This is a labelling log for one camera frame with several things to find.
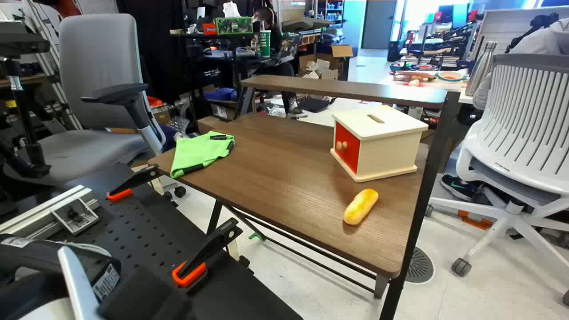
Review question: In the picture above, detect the grey office chair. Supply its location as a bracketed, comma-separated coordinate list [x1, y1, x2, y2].
[2, 15, 164, 196]

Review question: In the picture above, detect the white mesh office chair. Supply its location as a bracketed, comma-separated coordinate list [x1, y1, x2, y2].
[429, 54, 569, 278]

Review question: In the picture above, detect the green towel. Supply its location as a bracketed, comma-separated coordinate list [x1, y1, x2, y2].
[171, 132, 235, 179]

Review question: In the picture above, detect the black clamp orange handle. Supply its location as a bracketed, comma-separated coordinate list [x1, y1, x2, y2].
[105, 166, 158, 203]
[171, 219, 242, 291]

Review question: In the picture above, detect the black clamp orange handle far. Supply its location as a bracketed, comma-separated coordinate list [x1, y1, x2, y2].
[105, 166, 158, 203]

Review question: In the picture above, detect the raised wooden desk shelf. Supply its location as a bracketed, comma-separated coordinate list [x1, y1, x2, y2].
[242, 75, 459, 109]

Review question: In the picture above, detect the black clamp orange handle near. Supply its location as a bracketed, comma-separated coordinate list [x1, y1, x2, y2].
[171, 219, 242, 291]

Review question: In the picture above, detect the yellow bread loaf toy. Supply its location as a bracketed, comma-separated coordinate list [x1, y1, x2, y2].
[343, 189, 379, 227]

